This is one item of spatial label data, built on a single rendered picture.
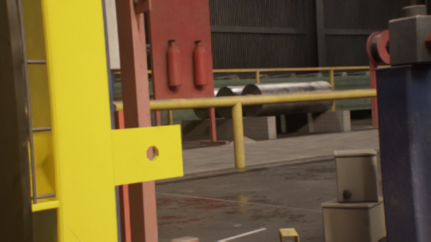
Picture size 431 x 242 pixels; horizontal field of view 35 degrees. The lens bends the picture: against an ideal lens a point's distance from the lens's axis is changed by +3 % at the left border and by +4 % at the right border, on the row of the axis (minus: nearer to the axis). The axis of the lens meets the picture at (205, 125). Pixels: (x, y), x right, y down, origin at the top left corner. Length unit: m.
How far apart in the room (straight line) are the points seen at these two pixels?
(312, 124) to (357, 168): 8.01
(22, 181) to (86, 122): 0.23
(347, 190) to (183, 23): 6.15
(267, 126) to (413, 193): 6.83
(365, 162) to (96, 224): 1.72
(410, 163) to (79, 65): 1.51
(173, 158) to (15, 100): 0.35
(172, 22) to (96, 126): 7.55
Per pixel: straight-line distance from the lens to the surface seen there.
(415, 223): 1.98
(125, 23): 1.63
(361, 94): 5.95
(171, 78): 7.85
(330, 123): 9.98
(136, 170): 0.61
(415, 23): 1.94
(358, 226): 2.18
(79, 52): 0.53
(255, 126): 8.89
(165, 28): 8.01
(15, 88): 0.30
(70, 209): 0.53
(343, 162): 2.21
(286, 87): 9.32
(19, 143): 0.30
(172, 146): 0.64
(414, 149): 1.95
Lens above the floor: 0.46
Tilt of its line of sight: 1 degrees down
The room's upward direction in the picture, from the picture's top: 4 degrees counter-clockwise
